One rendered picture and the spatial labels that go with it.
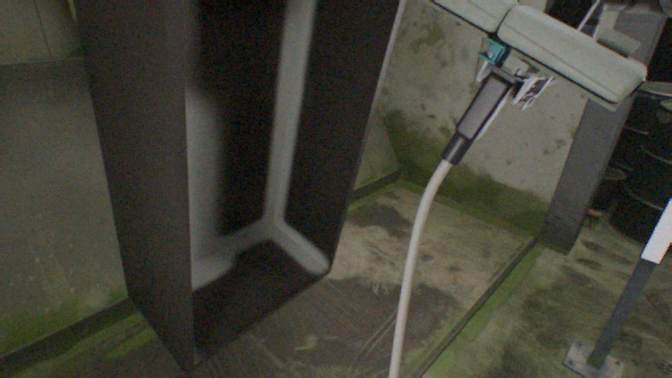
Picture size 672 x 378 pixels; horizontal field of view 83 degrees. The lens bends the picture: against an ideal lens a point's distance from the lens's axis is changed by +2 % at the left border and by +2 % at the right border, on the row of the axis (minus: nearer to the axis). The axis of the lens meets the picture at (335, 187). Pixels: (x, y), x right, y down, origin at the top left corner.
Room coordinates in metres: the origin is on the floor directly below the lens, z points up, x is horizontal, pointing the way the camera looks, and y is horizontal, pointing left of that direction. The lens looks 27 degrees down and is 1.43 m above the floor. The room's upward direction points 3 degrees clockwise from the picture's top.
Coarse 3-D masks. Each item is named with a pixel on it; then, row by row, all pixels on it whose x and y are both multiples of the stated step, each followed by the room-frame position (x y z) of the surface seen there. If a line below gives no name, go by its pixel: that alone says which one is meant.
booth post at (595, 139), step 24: (624, 24) 2.04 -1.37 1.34; (648, 24) 1.98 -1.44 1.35; (648, 48) 1.95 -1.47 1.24; (600, 120) 2.01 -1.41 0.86; (624, 120) 2.04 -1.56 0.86; (576, 144) 2.06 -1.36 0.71; (600, 144) 1.98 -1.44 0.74; (576, 168) 2.03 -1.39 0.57; (600, 168) 1.95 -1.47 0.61; (576, 192) 2.00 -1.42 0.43; (552, 216) 2.05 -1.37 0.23; (576, 216) 1.97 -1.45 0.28; (552, 240) 2.02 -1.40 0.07
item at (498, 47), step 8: (488, 40) 0.49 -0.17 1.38; (496, 40) 0.49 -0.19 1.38; (496, 48) 0.48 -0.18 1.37; (504, 48) 0.47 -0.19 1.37; (512, 48) 0.50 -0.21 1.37; (480, 56) 0.49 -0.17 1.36; (488, 56) 0.49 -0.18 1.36; (496, 56) 0.48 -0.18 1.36; (504, 56) 0.49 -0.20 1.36; (496, 64) 0.48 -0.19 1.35
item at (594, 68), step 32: (448, 0) 0.52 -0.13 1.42; (480, 0) 0.50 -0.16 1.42; (512, 0) 0.50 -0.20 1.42; (480, 32) 0.50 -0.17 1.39; (512, 32) 0.47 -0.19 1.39; (544, 32) 0.45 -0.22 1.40; (576, 32) 0.45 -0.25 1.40; (608, 32) 0.43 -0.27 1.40; (512, 64) 0.47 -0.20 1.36; (544, 64) 0.45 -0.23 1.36; (576, 64) 0.42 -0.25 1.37; (608, 64) 0.40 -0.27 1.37; (640, 64) 0.41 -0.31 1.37; (480, 96) 0.49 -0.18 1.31; (608, 96) 0.40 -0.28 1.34; (480, 128) 0.48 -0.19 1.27; (448, 160) 0.51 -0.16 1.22
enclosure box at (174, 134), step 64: (128, 0) 0.63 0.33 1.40; (192, 0) 0.98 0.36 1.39; (256, 0) 1.12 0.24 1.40; (320, 0) 1.20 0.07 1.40; (384, 0) 1.05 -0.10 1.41; (128, 64) 0.66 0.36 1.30; (192, 64) 0.99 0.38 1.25; (256, 64) 1.15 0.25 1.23; (320, 64) 1.19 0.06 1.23; (384, 64) 1.02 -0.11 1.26; (128, 128) 0.70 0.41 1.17; (192, 128) 1.01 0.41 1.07; (256, 128) 1.20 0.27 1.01; (320, 128) 1.19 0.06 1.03; (128, 192) 0.76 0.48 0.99; (192, 192) 1.04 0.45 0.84; (256, 192) 1.25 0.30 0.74; (320, 192) 1.18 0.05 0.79; (128, 256) 0.83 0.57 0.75; (192, 256) 1.07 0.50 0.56; (256, 256) 1.16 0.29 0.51; (320, 256) 1.17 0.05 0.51; (192, 320) 0.67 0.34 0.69; (256, 320) 0.88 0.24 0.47
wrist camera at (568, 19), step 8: (560, 0) 0.56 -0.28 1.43; (568, 0) 0.55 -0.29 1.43; (576, 0) 0.54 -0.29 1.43; (584, 0) 0.54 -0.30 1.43; (592, 0) 0.53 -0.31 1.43; (552, 8) 0.57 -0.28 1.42; (560, 8) 0.56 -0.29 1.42; (568, 8) 0.55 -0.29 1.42; (576, 8) 0.54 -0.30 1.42; (584, 8) 0.54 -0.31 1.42; (592, 8) 0.54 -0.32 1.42; (552, 16) 0.57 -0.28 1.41; (560, 16) 0.57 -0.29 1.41; (568, 16) 0.55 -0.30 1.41; (576, 16) 0.55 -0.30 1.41; (584, 16) 0.54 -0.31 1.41; (568, 24) 0.56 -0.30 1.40; (576, 24) 0.55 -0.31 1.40
